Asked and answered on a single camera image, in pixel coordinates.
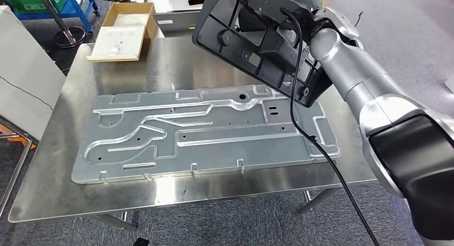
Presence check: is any black plastic plate frame part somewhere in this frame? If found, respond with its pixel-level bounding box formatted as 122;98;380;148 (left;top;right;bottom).
191;0;334;109

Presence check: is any stainless steel workbench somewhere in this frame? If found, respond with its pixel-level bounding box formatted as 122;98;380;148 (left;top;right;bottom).
0;35;379;233

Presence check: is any grey laptop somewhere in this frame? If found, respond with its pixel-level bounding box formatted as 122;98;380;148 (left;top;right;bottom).
153;10;203;39

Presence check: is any white table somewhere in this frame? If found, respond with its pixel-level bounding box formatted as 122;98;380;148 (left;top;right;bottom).
146;0;209;14

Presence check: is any grey stamped metal plate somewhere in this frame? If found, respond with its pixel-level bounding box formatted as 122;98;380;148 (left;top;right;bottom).
71;84;342;185

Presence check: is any cardboard box with white foam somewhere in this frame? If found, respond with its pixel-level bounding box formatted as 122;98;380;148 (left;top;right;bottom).
86;2;159;63

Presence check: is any blue rack with green crates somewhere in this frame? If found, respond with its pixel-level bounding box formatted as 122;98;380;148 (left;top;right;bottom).
0;0;101;33

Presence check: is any white panel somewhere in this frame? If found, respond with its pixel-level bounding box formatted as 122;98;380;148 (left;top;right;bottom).
0;4;67;142

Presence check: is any orange object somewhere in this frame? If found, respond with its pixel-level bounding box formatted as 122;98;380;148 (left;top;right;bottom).
0;124;37;151

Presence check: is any black camera cable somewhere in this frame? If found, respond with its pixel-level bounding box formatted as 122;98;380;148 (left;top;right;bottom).
279;8;381;246

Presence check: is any chrome stanchion post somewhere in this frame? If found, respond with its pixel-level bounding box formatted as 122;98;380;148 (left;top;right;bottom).
33;0;87;49

